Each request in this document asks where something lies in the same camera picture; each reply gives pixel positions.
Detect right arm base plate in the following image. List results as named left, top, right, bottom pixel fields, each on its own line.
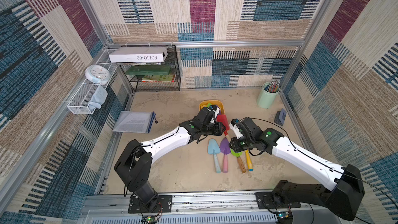
left=255, top=191, right=301, bottom=209

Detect red shovel wooden handle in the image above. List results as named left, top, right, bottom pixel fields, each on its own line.
left=217, top=114, right=230, bottom=136

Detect colourful picture book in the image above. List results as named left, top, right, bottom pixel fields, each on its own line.
left=141, top=74, right=176, bottom=83

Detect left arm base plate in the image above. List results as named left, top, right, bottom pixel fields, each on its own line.
left=127, top=195, right=173, bottom=214

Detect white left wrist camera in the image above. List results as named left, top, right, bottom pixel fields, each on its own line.
left=208, top=104, right=221, bottom=116

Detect mint green pencil cup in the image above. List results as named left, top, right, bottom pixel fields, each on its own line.
left=257, top=83, right=280, bottom=109

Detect white round clock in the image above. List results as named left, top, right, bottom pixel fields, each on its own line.
left=85, top=64, right=111, bottom=85

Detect coloured pencils in cup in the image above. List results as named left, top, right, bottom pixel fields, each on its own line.
left=264, top=80, right=280, bottom=93

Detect purple shovel pink handle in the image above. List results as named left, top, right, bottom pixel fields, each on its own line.
left=220, top=138, right=231, bottom=173

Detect light blue cloth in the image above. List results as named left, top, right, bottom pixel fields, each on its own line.
left=88, top=86, right=108, bottom=112

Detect yellow plastic storage box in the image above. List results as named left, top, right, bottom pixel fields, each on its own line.
left=199, top=100, right=224, bottom=113

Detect white wire basket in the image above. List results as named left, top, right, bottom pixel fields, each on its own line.
left=67, top=63, right=117, bottom=115

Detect black wire mesh shelf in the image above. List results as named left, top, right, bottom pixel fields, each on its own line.
left=119, top=45, right=181, bottom=93

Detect green pointed shovel wooden handle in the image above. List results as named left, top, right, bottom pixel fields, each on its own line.
left=230, top=148, right=246, bottom=173

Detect light blue shovel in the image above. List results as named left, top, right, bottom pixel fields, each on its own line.
left=207, top=139, right=221, bottom=173

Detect yellow square shovel yellow handle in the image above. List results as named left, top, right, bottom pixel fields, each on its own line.
left=245, top=150, right=254, bottom=171

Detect white folio box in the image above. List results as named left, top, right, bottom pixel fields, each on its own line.
left=109, top=47, right=168, bottom=63

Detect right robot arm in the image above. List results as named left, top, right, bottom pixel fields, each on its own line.
left=229, top=117, right=365, bottom=221

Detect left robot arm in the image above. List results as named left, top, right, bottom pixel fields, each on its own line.
left=114, top=105, right=226, bottom=213

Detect green book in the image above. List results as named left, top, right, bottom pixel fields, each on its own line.
left=125, top=65, right=171, bottom=76

